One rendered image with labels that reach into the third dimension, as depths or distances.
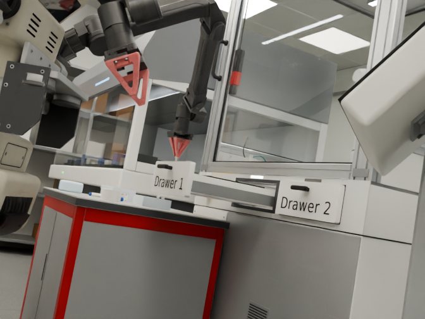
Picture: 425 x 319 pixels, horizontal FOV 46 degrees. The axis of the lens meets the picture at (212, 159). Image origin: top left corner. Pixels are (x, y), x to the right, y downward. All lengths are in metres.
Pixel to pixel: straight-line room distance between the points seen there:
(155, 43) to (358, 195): 1.47
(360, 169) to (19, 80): 0.90
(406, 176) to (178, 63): 1.45
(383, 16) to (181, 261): 1.05
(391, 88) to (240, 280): 1.30
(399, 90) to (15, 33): 0.88
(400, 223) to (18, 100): 1.04
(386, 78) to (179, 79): 2.01
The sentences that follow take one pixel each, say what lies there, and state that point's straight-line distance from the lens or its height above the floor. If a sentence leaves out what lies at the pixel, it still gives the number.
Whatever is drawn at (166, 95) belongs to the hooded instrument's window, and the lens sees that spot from 2.57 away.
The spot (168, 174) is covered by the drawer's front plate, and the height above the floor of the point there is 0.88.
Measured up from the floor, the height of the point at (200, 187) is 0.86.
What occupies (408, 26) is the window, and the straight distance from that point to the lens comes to 1.58.
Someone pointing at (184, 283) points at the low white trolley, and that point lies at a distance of 1.87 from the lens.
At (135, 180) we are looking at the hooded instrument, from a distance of 2.48.
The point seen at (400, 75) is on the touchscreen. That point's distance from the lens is 0.64.
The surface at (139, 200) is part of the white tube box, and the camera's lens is 1.92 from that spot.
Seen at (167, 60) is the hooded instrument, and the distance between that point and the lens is 2.58.
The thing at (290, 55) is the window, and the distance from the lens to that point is 1.88.
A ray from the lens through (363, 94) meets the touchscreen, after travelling 0.64.
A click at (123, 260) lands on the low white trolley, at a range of 1.77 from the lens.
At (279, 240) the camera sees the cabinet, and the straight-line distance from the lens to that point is 1.67.
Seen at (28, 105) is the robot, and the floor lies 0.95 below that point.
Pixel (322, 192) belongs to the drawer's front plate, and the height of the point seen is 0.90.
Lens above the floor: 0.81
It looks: 5 degrees up
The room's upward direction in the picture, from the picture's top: 10 degrees clockwise
